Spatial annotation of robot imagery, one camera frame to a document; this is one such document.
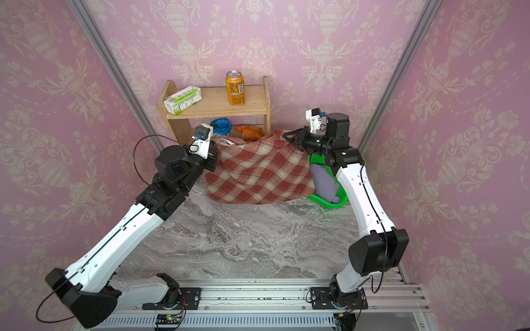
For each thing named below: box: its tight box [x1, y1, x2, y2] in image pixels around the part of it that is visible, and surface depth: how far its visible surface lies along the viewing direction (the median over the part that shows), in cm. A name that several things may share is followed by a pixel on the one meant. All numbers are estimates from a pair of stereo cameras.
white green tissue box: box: [163, 85, 203, 116], surface depth 76 cm
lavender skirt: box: [310, 163, 341, 204], surface depth 99 cm
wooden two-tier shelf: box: [156, 75, 272, 145], surface depth 79 cm
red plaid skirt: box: [204, 128, 317, 205], surface depth 83 cm
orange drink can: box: [225, 69, 247, 107], surface depth 74 cm
